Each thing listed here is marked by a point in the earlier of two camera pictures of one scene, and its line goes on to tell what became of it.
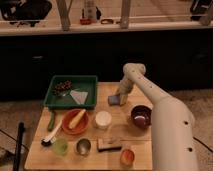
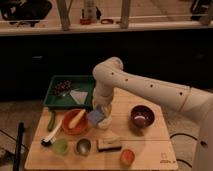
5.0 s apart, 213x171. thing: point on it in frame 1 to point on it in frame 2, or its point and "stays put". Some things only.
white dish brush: x=50 y=139 stays put
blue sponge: x=113 y=100 to x=95 y=116
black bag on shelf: x=25 y=11 stays put
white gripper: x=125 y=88 to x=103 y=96
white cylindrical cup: x=103 y=119 stays put
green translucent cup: x=61 y=147 stays put
